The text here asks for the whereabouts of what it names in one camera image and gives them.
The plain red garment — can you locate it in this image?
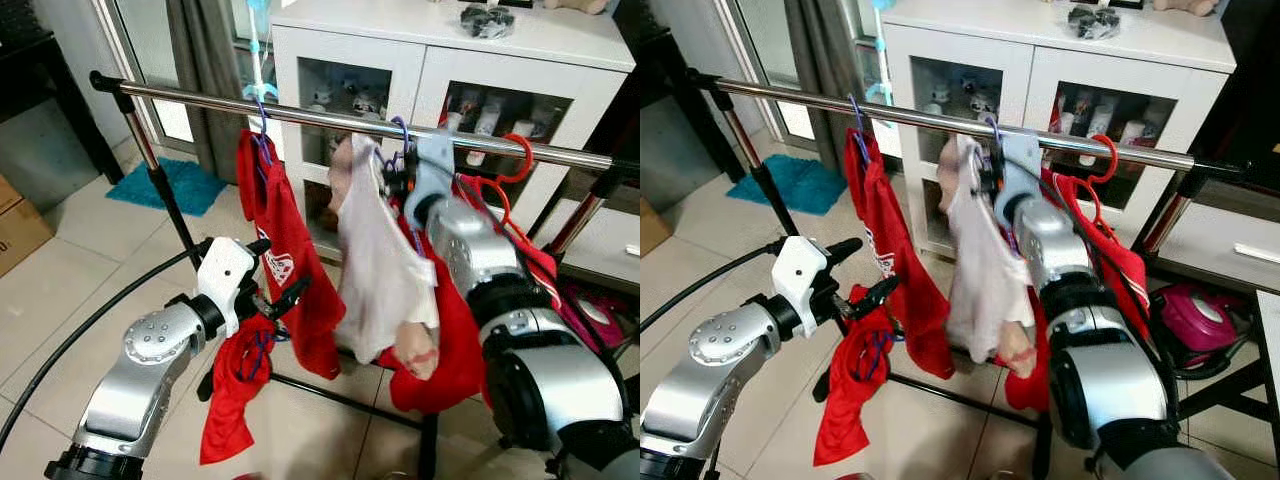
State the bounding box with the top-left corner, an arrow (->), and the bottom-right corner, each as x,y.
812,285 -> 897,469
198,312 -> 283,467

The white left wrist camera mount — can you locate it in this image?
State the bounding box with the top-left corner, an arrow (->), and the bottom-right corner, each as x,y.
195,237 -> 257,337
772,236 -> 831,337

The light blue plastic pole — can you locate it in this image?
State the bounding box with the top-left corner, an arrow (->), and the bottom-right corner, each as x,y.
243,0 -> 284,107
865,0 -> 899,107

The white low drawer unit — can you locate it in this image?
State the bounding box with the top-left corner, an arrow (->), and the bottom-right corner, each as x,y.
1158,195 -> 1280,293
555,195 -> 641,287

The white framed glass door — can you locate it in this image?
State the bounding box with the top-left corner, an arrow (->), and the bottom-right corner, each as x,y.
715,0 -> 817,147
95,0 -> 203,153

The purple clothes hanger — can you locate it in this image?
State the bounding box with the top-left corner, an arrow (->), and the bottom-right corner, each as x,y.
864,328 -> 897,383
380,116 -> 427,251
847,93 -> 874,166
240,325 -> 277,383
250,97 -> 277,169
983,114 -> 1023,251

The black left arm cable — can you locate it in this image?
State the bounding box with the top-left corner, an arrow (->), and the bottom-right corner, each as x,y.
0,240 -> 216,451
640,240 -> 791,336

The pink vacuum cleaner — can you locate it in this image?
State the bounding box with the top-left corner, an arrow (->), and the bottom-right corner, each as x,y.
1150,282 -> 1252,374
558,280 -> 630,351

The white and pink garment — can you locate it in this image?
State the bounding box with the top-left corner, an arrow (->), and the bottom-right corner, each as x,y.
328,133 -> 442,383
935,135 -> 1042,379

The grey curtain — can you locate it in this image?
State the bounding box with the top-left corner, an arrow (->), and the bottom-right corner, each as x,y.
165,0 -> 251,183
783,0 -> 861,171

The metal clothes rack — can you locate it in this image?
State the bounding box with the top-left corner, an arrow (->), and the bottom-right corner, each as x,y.
88,70 -> 641,480
686,68 -> 1251,480

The red jersey with white print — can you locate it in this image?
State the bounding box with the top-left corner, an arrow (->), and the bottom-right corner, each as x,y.
235,128 -> 347,381
843,150 -> 953,379

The red clothes hanger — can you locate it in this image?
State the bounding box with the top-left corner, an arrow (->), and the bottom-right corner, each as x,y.
1045,133 -> 1120,243
455,133 -> 537,251

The white glass door cabinet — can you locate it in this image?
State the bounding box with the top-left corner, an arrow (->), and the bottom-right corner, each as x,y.
270,0 -> 641,263
880,0 -> 1241,261

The brown cardboard box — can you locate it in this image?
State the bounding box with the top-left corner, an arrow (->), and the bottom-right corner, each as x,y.
0,175 -> 55,278
640,195 -> 674,259

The red shirt with white trim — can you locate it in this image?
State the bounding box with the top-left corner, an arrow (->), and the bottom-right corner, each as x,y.
375,175 -> 563,417
995,175 -> 1153,414

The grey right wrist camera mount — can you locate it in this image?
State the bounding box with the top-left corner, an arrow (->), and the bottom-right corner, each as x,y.
405,130 -> 457,229
993,133 -> 1044,227

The dark grey toy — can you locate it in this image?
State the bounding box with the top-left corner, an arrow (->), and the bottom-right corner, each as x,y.
460,4 -> 517,40
1067,5 -> 1122,42

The teal floor mat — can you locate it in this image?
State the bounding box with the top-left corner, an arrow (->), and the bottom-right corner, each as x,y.
105,158 -> 230,218
725,153 -> 850,216

